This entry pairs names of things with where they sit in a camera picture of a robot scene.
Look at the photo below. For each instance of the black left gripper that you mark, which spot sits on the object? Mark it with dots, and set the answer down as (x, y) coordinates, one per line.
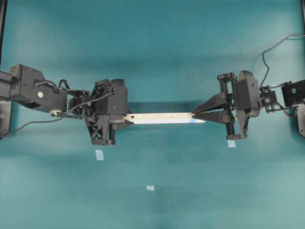
(109, 111)

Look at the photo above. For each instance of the blue tape marker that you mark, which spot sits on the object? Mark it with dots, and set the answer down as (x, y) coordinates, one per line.
(231, 143)
(99, 155)
(150, 188)

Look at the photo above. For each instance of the middle blue tape marker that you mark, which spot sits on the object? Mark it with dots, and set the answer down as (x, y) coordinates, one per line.
(150, 188)

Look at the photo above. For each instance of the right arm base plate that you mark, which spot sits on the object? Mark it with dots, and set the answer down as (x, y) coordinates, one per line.
(300, 113)

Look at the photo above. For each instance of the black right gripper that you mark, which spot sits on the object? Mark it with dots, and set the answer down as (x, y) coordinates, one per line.
(239, 100)

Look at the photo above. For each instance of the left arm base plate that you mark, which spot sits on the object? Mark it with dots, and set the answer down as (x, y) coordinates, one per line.
(5, 117)

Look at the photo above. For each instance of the white wooden board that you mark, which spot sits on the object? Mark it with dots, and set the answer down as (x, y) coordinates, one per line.
(162, 118)

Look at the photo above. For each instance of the black left frame post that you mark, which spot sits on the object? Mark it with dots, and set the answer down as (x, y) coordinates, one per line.
(3, 11)

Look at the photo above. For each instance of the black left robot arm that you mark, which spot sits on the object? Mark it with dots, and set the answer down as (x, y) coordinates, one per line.
(29, 88)

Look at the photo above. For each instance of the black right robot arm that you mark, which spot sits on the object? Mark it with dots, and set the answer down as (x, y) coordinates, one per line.
(293, 95)

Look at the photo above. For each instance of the right blue tape marker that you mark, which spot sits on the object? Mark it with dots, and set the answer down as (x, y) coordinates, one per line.
(231, 143)

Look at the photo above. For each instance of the left blue tape marker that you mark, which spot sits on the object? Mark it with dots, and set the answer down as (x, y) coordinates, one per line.
(99, 155)

